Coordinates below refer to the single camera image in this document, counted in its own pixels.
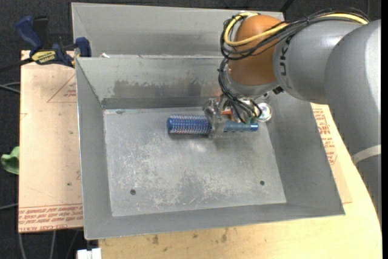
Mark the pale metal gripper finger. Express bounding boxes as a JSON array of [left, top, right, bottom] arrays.
[[208, 120, 226, 139], [203, 98, 222, 123]]

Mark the blue round hairbrush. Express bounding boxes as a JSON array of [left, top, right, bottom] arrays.
[[166, 114, 259, 139]]

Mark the grey metal bin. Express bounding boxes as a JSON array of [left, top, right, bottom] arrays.
[[71, 2, 346, 241]]

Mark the brown cardboard board, red print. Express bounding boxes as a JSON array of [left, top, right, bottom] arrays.
[[18, 50, 353, 234]]

